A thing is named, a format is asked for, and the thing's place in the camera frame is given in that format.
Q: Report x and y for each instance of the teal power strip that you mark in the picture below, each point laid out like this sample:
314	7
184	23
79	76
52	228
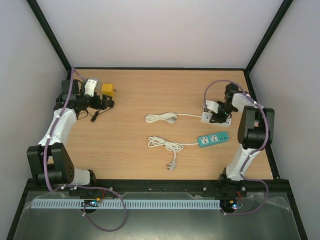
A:
213	139

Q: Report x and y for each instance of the yellow cube adapter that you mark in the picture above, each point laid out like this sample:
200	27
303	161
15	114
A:
108	89

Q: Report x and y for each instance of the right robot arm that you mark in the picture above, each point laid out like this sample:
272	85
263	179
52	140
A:
255	131

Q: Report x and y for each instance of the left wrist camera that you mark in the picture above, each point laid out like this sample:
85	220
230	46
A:
90	86

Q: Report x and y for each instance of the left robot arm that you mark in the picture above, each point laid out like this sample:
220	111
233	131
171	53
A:
49	161

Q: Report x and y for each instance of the light blue cable duct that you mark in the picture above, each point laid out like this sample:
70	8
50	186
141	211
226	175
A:
129	204

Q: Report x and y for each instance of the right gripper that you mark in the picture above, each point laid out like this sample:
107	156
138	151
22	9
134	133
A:
218	117

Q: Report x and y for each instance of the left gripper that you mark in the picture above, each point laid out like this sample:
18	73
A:
96	104

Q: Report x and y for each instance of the white power strip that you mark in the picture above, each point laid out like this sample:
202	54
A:
213	119

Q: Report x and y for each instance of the black frame rail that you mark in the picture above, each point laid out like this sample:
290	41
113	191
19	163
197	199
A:
204	188

